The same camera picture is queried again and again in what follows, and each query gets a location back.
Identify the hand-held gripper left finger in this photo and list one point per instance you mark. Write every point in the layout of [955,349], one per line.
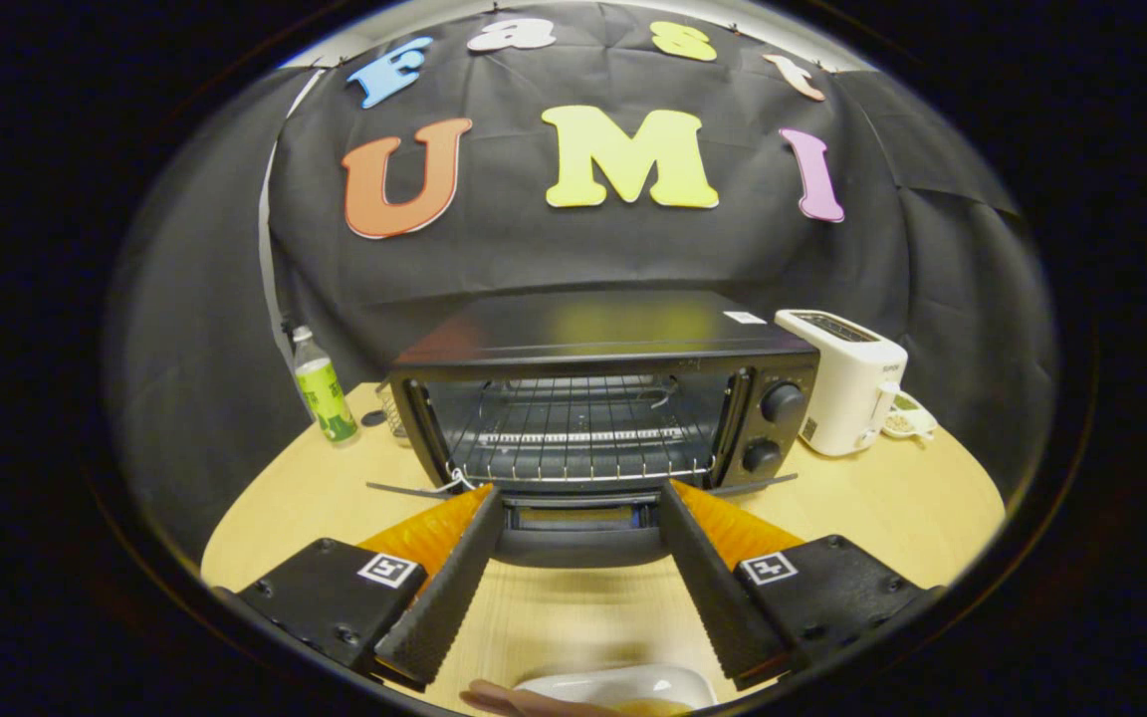
[449,588]

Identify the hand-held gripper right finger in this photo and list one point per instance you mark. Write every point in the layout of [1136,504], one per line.
[708,588]

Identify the black toaster oven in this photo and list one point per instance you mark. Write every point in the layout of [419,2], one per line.
[593,329]

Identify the white slot toaster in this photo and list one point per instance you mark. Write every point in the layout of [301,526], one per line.
[847,388]

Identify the white plate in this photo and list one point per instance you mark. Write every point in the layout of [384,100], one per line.
[623,683]

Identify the small black cap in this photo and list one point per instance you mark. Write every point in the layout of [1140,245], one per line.
[372,418]

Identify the small clear glass cup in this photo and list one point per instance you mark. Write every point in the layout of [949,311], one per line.
[392,410]

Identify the green label plastic bottle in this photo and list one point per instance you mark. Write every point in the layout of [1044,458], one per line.
[325,393]

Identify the small white dish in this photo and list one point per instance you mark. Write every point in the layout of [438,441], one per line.
[912,423]

